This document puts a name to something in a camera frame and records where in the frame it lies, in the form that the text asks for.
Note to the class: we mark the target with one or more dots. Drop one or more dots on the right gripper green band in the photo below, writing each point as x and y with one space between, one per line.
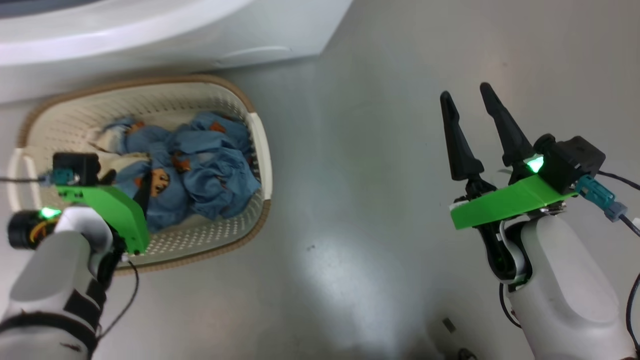
505 205

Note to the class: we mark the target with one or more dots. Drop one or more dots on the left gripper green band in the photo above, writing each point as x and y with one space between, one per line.
115 210

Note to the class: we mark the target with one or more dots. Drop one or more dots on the cream white garment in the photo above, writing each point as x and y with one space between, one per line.
125 161

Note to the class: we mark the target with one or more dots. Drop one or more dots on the blue garment with face print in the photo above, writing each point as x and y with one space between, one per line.
170 210

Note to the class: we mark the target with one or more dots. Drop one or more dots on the blue garment small orange prints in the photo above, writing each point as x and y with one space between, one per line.
220 180

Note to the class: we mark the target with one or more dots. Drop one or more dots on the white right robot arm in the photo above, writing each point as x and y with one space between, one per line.
565 290

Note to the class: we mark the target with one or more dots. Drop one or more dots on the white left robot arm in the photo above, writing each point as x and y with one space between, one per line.
50 280

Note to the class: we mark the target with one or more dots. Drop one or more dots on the cream basket with brown rim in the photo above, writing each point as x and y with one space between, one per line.
150 100

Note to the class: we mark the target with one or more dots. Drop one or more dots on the white front-load washing machine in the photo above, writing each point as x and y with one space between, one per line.
150 30

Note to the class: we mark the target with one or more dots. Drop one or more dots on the grey rubber door gasket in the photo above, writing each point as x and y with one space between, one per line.
40 7

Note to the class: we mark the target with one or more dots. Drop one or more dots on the round white filter cover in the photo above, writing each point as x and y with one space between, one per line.
255 55

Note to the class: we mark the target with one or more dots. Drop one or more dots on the small dark floor tape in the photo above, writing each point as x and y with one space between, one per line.
449 325

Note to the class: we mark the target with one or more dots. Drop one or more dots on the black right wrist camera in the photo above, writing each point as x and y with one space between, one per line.
570 162

